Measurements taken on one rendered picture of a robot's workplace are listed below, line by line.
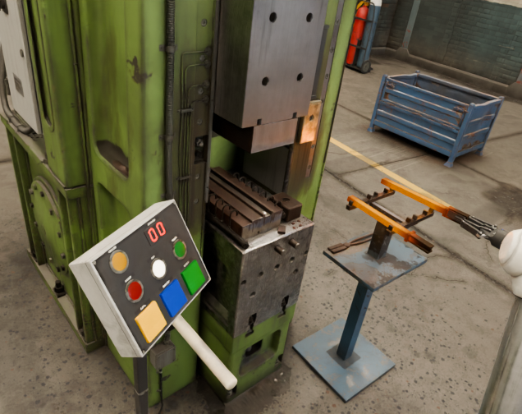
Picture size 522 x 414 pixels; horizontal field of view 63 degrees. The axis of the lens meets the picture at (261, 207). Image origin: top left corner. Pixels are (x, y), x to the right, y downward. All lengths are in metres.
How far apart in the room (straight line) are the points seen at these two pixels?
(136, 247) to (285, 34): 0.74
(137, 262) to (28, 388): 1.36
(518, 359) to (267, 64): 1.01
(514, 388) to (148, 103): 1.19
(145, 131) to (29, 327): 1.58
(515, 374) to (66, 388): 1.85
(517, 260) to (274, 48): 0.85
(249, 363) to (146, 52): 1.49
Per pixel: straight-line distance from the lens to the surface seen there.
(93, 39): 1.62
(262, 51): 1.31
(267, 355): 2.22
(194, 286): 1.28
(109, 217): 1.89
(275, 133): 1.46
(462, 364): 2.79
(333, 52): 1.78
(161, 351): 1.88
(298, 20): 1.39
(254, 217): 1.60
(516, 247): 1.17
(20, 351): 2.55
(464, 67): 9.95
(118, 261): 1.10
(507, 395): 1.25
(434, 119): 5.27
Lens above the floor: 1.85
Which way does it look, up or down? 31 degrees down
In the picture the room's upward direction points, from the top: 8 degrees clockwise
